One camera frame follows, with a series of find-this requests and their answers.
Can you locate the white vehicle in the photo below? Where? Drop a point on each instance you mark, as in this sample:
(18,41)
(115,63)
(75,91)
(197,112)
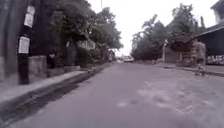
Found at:
(128,59)

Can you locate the grey asphalt road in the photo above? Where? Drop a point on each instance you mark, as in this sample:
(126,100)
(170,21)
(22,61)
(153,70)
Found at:
(133,100)

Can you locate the row of trees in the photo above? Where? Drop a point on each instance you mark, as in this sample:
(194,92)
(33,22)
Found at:
(76,30)
(160,36)

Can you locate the pale pole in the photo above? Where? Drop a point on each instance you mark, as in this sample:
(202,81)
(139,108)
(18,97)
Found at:
(163,52)

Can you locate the dark roadside gutter strip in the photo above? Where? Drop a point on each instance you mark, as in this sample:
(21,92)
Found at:
(40,96)

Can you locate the pale concrete sidewalk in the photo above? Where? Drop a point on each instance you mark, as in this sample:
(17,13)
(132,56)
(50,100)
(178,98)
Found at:
(30,85)

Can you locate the dark pole with white signs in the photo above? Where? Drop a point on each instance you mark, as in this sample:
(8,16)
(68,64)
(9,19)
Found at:
(24,43)

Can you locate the dark building with roof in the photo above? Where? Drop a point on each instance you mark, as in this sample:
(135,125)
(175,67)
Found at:
(213,40)

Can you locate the low building with wall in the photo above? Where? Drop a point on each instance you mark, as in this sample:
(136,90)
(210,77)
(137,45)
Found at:
(178,53)

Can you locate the grey concrete wall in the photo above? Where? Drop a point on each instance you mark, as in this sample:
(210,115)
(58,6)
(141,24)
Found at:
(36,65)

